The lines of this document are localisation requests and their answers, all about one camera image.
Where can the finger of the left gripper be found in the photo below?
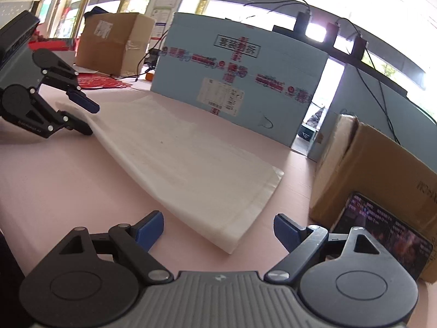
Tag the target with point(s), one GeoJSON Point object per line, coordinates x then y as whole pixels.
{"type": "Point", "coordinates": [28, 110]}
{"type": "Point", "coordinates": [58, 74]}

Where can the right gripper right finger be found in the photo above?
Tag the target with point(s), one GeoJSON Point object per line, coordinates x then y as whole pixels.
{"type": "Point", "coordinates": [348, 280]}

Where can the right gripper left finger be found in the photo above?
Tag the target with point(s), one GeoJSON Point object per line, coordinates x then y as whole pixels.
{"type": "Point", "coordinates": [90, 280]}

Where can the white fabric shopping bag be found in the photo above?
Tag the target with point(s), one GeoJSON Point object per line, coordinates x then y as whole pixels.
{"type": "Point", "coordinates": [215, 188]}

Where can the red paper sheet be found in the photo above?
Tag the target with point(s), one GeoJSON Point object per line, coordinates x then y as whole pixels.
{"type": "Point", "coordinates": [95, 81]}

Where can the black smartphone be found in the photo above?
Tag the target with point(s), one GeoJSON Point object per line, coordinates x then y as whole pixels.
{"type": "Point", "coordinates": [410, 248]}

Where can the far taped cardboard box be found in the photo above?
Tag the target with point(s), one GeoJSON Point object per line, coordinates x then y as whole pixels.
{"type": "Point", "coordinates": [114, 43]}

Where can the open brown cardboard box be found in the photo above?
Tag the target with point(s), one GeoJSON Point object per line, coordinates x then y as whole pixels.
{"type": "Point", "coordinates": [359, 158]}

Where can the light blue foam board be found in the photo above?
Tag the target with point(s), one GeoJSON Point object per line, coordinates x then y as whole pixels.
{"type": "Point", "coordinates": [257, 79]}

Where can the black camera mounting bar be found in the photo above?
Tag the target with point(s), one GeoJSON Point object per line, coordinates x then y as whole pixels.
{"type": "Point", "coordinates": [343, 57]}

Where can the black camera right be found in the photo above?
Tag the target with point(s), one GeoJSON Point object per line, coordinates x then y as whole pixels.
{"type": "Point", "coordinates": [359, 47]}

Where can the black camera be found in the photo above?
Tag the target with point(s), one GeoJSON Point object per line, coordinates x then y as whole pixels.
{"type": "Point", "coordinates": [331, 34]}
{"type": "Point", "coordinates": [359, 47]}
{"type": "Point", "coordinates": [302, 22]}

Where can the black camera left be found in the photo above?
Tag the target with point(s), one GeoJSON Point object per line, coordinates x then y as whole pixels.
{"type": "Point", "coordinates": [302, 22]}

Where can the black camera middle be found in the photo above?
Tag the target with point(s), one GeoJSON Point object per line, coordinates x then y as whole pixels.
{"type": "Point", "coordinates": [331, 34]}

